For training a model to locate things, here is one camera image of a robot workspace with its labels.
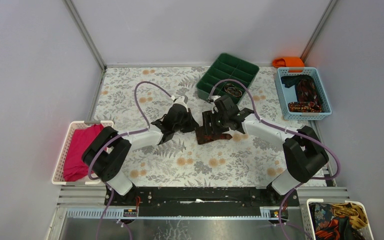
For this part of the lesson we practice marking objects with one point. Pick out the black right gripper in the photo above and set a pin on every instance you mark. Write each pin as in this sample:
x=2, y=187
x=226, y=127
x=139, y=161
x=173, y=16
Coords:
x=216, y=114

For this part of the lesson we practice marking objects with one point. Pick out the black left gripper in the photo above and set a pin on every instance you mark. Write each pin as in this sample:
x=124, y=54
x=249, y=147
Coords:
x=185, y=120

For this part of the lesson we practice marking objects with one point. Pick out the brown red floral tie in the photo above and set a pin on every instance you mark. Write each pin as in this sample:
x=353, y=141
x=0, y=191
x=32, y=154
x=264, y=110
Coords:
x=203, y=138

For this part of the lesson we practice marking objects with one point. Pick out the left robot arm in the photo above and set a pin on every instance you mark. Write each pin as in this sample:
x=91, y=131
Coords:
x=107, y=153

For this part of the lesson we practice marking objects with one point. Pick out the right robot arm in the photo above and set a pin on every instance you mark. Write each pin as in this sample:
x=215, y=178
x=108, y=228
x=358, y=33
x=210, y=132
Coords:
x=303, y=154

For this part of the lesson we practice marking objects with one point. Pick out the ties in blue basket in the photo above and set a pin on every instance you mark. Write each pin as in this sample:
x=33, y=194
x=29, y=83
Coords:
x=307, y=97

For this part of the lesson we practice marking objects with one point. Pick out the colourful ties in white basket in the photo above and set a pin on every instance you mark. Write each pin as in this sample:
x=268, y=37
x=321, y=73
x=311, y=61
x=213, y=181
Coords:
x=338, y=221

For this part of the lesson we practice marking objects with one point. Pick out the rolled patterned tie in tray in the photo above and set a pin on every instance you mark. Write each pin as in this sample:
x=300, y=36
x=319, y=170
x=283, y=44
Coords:
x=233, y=90

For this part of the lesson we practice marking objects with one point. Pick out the green compartment organizer tray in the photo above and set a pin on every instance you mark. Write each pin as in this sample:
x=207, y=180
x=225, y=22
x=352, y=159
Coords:
x=226, y=69

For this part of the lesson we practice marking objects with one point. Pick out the light blue perforated basket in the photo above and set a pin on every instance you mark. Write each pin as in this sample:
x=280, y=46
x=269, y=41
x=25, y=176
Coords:
x=288, y=95

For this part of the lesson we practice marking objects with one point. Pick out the orange cloth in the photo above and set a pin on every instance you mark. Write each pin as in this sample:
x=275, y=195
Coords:
x=288, y=61

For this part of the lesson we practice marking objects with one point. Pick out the magenta cloth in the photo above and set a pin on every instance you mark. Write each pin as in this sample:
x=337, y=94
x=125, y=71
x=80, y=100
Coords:
x=74, y=168

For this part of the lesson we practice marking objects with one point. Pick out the white perforated basket left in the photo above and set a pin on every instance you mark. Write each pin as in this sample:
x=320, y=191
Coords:
x=57, y=177

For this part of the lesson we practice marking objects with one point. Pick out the white basket bottom right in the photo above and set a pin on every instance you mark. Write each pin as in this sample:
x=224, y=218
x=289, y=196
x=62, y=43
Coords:
x=307, y=222

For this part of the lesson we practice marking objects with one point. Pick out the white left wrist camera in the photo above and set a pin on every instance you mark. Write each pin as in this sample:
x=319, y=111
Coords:
x=180, y=100

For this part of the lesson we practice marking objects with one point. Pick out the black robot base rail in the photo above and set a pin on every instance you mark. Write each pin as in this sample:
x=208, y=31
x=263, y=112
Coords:
x=152, y=201

